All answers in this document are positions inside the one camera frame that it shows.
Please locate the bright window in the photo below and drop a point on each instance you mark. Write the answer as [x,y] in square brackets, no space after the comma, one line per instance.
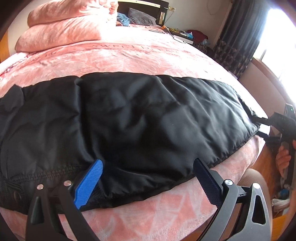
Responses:
[277,41]

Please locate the person's right hand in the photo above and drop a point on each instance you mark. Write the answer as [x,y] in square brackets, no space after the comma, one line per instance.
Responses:
[282,158]

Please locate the dark patterned curtain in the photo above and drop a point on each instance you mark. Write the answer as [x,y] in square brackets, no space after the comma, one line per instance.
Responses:
[238,37]

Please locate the red cloth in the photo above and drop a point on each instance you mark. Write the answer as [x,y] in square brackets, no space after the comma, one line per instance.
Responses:
[197,35]

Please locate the dark wooden headboard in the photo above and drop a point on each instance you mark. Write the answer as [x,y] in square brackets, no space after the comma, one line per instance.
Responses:
[148,7]

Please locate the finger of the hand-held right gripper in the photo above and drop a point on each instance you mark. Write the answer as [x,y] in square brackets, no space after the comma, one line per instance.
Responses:
[262,120]
[269,137]

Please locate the orange wooden wardrobe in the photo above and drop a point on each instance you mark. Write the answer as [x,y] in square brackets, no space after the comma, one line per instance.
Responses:
[4,49]

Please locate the white nightstand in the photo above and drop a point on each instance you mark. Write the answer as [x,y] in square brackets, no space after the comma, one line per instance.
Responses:
[183,38]

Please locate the pink folded quilt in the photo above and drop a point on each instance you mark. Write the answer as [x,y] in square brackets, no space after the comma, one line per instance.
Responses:
[67,25]

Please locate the grey pillow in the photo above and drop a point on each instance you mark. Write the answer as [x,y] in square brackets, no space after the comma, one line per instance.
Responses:
[142,16]

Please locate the person's leg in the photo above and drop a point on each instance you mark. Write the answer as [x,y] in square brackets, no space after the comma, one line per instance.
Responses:
[253,180]

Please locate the pink printed bed blanket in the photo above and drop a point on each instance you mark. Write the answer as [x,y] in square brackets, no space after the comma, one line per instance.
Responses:
[138,55]

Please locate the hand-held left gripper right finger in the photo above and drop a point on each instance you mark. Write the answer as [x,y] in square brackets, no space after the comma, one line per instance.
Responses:
[205,183]

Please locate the black puffer jacket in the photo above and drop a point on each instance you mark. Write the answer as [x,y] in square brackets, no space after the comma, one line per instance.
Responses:
[129,125]

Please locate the blue cloth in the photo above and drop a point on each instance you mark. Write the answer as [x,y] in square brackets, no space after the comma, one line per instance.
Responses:
[122,19]

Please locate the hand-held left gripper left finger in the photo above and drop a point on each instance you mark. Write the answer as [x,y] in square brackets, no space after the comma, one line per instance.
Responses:
[89,183]

